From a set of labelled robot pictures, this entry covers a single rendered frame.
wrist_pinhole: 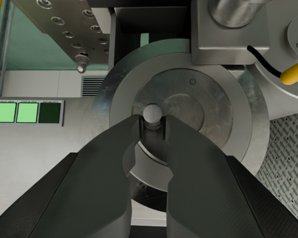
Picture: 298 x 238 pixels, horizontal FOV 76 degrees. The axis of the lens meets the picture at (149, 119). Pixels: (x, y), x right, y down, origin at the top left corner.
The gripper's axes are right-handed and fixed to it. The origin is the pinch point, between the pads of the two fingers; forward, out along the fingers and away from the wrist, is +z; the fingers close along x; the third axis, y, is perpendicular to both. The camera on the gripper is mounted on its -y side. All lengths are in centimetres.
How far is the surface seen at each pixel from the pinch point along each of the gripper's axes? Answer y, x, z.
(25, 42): 33, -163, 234
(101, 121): 2.3, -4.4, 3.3
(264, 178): 20.9, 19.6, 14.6
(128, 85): -0.3, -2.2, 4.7
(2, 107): 17, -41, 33
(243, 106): 0.9, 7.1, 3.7
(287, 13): -5.3, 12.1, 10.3
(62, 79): 93, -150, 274
